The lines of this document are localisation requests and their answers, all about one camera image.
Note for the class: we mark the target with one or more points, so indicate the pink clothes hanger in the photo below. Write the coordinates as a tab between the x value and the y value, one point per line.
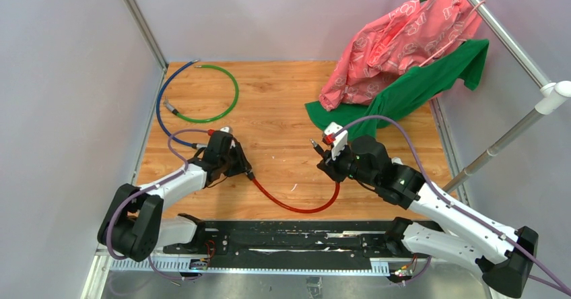
451	41

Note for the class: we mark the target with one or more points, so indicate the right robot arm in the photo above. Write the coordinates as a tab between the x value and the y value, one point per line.
501	255

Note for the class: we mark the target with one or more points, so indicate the red cable lock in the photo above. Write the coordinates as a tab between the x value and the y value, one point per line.
286	180

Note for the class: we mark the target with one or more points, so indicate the green cable lock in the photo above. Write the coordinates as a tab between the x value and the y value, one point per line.
208	100

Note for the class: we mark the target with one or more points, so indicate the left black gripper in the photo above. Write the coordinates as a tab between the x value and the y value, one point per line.
243	165

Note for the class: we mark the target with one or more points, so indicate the blue cable lock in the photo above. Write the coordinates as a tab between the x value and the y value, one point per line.
160	97

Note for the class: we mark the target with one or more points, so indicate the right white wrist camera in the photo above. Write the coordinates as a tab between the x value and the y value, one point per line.
335	136

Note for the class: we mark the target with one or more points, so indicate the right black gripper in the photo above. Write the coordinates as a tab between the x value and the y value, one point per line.
330	167

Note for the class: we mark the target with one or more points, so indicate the metal clothes rack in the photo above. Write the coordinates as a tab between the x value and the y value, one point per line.
512	134

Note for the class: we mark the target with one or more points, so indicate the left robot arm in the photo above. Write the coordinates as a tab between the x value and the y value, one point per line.
133	227

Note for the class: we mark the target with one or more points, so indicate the pink patterned garment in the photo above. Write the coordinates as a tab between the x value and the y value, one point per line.
385	49

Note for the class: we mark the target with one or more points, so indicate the green t-shirt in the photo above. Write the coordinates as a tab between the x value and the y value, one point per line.
413	89

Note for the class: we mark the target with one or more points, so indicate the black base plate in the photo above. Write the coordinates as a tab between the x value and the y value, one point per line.
295	245

